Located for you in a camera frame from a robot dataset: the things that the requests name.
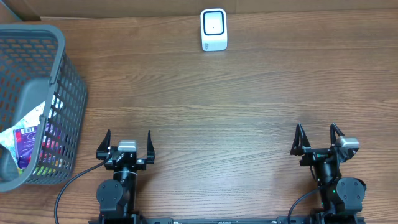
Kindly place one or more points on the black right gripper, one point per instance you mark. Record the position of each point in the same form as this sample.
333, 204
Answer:
301, 145

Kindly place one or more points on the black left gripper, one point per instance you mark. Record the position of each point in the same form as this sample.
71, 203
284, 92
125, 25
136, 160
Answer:
125, 158

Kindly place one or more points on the purple pad package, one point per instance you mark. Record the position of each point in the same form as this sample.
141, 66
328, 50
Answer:
24, 140

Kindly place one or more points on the white tube with gold cap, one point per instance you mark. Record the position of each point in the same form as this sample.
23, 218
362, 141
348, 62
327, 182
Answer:
28, 119

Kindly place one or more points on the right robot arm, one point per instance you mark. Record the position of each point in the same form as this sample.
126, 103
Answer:
341, 197

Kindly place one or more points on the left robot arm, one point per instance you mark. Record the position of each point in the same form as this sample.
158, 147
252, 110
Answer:
117, 196

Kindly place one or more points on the white barcode scanner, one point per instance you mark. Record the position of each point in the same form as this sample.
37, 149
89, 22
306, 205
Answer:
214, 30

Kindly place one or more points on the grey plastic mesh basket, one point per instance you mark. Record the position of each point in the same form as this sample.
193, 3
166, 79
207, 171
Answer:
35, 70

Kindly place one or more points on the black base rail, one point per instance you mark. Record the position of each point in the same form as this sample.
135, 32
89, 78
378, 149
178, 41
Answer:
278, 220

